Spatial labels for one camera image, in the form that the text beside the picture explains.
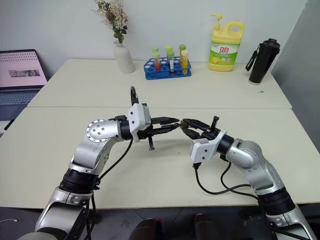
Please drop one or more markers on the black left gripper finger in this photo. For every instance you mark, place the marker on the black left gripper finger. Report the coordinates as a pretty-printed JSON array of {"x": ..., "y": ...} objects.
[
  {"x": 166, "y": 120},
  {"x": 163, "y": 130}
]

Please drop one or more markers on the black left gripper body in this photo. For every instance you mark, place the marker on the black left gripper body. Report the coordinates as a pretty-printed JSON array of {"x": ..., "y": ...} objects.
[{"x": 150, "y": 140}]

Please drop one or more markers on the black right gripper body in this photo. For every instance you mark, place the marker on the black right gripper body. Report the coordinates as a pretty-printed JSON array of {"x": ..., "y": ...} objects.
[{"x": 211, "y": 131}]

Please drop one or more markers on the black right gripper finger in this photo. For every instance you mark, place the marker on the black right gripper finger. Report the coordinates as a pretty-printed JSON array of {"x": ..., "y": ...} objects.
[
  {"x": 192, "y": 133},
  {"x": 197, "y": 124}
]

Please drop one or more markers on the small metal key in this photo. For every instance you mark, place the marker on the small metal key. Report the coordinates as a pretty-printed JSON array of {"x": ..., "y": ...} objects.
[{"x": 177, "y": 122}]

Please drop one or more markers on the brass padlock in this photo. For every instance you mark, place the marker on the brass padlock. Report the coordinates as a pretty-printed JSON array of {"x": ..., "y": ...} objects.
[{"x": 184, "y": 124}]

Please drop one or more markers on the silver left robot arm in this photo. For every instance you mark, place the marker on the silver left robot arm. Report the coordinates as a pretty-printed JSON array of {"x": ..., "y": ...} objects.
[{"x": 96, "y": 150}]

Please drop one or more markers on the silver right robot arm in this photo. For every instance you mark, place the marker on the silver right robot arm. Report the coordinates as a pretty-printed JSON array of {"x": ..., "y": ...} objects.
[{"x": 252, "y": 157}]

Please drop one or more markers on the blue test tube rack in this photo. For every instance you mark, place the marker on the blue test tube rack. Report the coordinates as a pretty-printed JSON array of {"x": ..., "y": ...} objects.
[{"x": 165, "y": 73}]

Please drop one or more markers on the green-capped white label tube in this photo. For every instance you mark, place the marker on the green-capped white label tube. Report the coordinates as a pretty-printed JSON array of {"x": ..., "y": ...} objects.
[{"x": 171, "y": 62}]

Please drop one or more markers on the green-capped red liquid tube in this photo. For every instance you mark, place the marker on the green-capped red liquid tube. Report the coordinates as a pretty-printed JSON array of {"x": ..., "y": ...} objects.
[{"x": 157, "y": 61}]

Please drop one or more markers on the yellow-capped orange liquid tube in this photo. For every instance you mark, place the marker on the yellow-capped orange liquid tube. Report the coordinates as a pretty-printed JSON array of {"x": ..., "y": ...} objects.
[{"x": 184, "y": 61}]

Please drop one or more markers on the yellow-green capped test tube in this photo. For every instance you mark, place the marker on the yellow-green capped test tube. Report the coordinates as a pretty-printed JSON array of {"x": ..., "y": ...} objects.
[{"x": 168, "y": 48}]

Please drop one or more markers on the green-capped yellow liquid tube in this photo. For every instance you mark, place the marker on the green-capped yellow liquid tube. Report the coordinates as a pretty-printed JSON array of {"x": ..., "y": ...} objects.
[{"x": 182, "y": 48}]

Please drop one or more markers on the white ceramic vase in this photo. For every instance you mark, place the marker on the white ceramic vase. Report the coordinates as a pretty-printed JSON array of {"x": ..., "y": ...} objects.
[{"x": 124, "y": 58}]

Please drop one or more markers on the yellow detergent pump bottle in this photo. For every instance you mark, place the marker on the yellow detergent pump bottle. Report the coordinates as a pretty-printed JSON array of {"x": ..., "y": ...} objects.
[{"x": 225, "y": 50}]

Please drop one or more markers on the dark rounded shape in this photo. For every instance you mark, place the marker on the dark rounded shape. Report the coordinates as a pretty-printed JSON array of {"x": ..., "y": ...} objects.
[{"x": 147, "y": 230}]

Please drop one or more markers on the dried flower bouquet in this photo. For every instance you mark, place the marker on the dried flower bouquet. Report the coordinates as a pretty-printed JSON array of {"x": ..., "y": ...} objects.
[{"x": 113, "y": 16}]

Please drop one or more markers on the open laptop computer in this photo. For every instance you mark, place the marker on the open laptop computer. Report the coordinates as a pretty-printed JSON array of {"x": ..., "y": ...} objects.
[{"x": 17, "y": 75}]

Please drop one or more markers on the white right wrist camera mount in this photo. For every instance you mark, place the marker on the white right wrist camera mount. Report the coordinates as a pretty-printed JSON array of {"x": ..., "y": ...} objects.
[{"x": 203, "y": 150}]

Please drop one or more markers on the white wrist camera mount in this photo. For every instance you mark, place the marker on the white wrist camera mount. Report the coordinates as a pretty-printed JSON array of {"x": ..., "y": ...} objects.
[
  {"x": 203, "y": 150},
  {"x": 138, "y": 117}
]

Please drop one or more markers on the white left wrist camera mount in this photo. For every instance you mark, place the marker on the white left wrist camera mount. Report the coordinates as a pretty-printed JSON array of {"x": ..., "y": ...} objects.
[{"x": 138, "y": 117}]

